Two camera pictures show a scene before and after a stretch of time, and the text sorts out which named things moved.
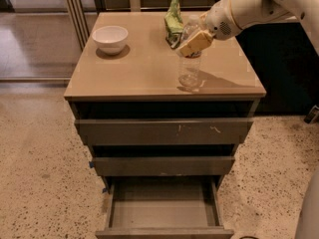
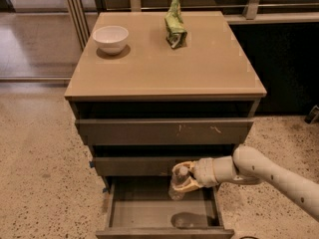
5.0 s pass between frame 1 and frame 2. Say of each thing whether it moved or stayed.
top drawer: stayed
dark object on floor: stayed
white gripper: moved
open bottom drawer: stayed
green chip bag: stayed
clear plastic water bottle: moved
